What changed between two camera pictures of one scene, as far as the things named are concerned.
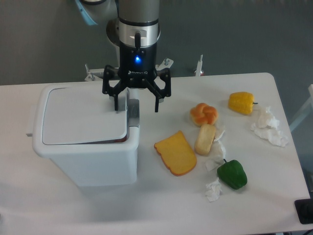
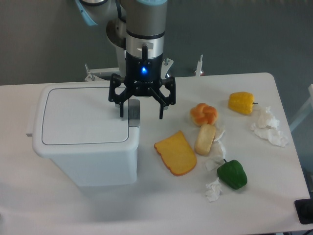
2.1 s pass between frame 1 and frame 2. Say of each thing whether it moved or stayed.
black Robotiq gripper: moved
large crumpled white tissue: stayed
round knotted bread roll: stayed
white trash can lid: stayed
